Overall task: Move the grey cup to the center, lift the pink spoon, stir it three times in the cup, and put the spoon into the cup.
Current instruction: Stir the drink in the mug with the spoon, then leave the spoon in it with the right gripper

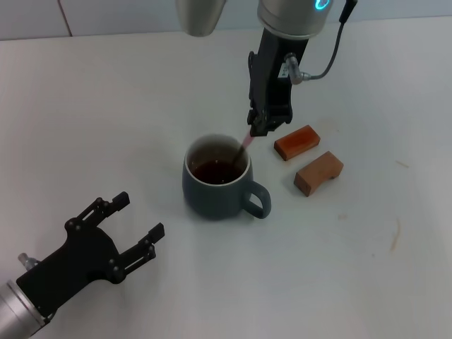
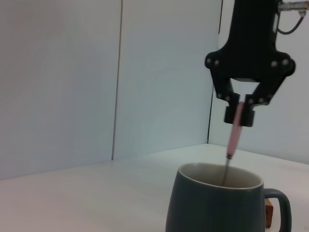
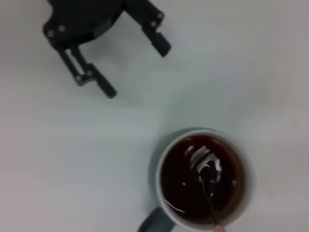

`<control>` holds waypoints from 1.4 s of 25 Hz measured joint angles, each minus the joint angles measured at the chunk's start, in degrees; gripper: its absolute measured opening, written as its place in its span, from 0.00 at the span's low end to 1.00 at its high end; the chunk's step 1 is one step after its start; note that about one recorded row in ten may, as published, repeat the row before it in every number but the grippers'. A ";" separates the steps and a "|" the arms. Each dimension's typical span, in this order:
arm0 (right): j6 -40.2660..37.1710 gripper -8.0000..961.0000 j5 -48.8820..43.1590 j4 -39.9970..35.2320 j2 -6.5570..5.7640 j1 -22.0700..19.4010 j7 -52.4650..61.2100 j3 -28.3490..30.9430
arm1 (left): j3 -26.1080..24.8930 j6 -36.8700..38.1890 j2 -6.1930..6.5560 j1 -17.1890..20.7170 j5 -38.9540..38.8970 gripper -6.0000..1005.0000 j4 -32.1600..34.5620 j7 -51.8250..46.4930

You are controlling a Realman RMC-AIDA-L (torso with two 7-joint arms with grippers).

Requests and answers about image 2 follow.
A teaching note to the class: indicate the light wooden arch block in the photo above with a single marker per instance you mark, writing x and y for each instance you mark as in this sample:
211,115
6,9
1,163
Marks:
268,212

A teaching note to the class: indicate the grey mug with dark drink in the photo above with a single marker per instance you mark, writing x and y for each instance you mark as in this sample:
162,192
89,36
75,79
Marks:
212,210

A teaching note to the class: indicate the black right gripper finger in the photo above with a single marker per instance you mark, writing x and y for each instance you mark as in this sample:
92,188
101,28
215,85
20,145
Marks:
229,113
249,116

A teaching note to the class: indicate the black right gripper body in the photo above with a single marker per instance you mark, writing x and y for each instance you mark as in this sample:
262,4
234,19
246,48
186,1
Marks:
251,43

